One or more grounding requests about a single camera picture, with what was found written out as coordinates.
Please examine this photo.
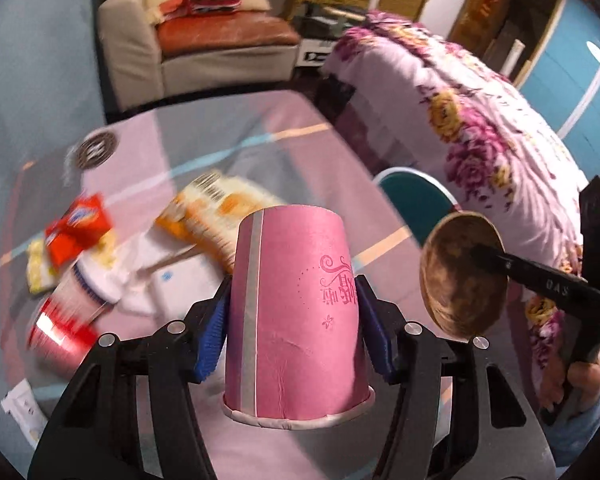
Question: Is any floral pink blanket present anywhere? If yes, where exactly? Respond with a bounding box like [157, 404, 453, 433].
[322, 10, 600, 411]

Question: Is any orange snack packet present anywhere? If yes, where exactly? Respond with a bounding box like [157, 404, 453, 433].
[154, 172, 291, 273]

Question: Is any pink paper cup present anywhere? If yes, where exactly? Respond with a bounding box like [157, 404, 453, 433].
[222, 205, 376, 431]

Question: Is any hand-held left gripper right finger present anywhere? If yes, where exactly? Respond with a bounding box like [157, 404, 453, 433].
[354, 274, 556, 480]

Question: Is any red white instant noodle cup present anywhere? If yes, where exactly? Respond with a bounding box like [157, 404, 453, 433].
[26, 260, 126, 376]

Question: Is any brown leather seat cushion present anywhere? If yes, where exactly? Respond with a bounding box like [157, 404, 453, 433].
[156, 12, 301, 61]

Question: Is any black box with white label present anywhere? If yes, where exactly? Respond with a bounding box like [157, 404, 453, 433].
[295, 2, 366, 68]

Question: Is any pink grey plaid cloth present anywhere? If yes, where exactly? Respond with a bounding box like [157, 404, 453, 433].
[0, 89, 456, 480]

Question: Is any beige armchair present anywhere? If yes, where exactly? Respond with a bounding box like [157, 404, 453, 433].
[97, 0, 301, 111]

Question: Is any white tissue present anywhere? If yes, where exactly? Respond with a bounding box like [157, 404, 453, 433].
[112, 232, 231, 317]

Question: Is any red snack packet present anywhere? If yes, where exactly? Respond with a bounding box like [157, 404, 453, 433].
[45, 194, 113, 268]

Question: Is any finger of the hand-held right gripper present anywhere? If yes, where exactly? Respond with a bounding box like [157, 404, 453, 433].
[472, 245, 600, 312]

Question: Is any brown wooden bowl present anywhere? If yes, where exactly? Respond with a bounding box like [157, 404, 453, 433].
[419, 211, 509, 339]

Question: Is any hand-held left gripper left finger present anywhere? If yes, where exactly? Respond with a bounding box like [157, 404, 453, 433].
[27, 275, 233, 480]

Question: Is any wooden shelf unit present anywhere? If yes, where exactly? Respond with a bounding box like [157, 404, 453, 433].
[450, 0, 568, 86]

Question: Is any person's right hand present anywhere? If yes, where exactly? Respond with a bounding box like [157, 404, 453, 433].
[566, 357, 600, 406]

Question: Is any white flat packet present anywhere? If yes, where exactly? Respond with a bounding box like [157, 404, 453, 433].
[1, 379, 48, 448]

